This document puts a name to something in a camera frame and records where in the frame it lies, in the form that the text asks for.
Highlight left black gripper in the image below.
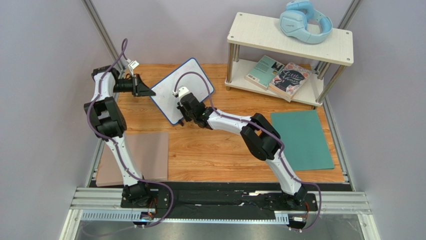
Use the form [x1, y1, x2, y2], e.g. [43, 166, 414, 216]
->
[114, 74, 157, 98]

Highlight blue framed whiteboard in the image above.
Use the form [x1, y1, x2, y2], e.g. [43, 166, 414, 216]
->
[151, 57, 215, 125]

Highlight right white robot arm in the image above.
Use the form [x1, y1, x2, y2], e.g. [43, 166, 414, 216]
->
[173, 91, 308, 208]

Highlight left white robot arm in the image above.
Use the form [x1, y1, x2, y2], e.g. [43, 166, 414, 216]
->
[84, 65, 156, 208]

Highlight pink mat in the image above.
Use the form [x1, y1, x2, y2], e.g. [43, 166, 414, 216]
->
[96, 132, 169, 187]

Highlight teal paperback book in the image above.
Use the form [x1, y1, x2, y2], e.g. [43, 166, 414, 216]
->
[244, 55, 286, 90]

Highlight white two-tier shelf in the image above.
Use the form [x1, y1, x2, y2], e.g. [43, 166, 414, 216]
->
[224, 12, 354, 107]

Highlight Little Women book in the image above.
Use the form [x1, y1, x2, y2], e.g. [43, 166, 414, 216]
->
[268, 62, 312, 102]

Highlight green mat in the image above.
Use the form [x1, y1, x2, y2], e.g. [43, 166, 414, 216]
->
[270, 110, 335, 171]

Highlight light blue headphones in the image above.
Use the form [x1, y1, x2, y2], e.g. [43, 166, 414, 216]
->
[279, 0, 333, 45]

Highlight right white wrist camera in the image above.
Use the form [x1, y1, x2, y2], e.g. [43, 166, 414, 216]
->
[172, 86, 191, 101]

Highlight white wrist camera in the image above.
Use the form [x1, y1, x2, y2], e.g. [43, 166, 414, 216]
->
[172, 86, 191, 101]
[126, 59, 139, 71]

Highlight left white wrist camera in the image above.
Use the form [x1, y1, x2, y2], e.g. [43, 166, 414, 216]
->
[126, 59, 139, 71]

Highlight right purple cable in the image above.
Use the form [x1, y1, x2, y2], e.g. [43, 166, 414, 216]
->
[173, 71, 322, 233]

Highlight purple cable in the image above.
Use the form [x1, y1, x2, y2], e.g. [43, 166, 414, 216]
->
[86, 38, 175, 229]
[173, 71, 322, 233]

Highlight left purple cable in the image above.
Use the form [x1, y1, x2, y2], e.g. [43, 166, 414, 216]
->
[86, 38, 175, 229]

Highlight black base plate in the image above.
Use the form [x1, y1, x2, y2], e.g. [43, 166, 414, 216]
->
[119, 181, 354, 221]

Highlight aluminium frame rail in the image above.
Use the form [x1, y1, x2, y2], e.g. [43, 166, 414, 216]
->
[61, 182, 380, 240]

